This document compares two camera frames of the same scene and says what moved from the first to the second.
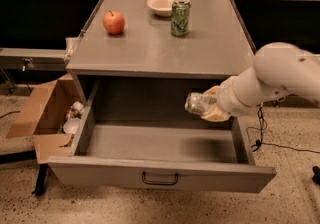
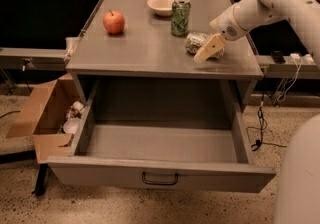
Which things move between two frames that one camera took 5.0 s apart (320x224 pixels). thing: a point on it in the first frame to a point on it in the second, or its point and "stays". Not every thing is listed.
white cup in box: [72, 126] stays
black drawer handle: [159, 183] stays
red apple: [114, 22] stays
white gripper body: [226, 98] to [227, 25]
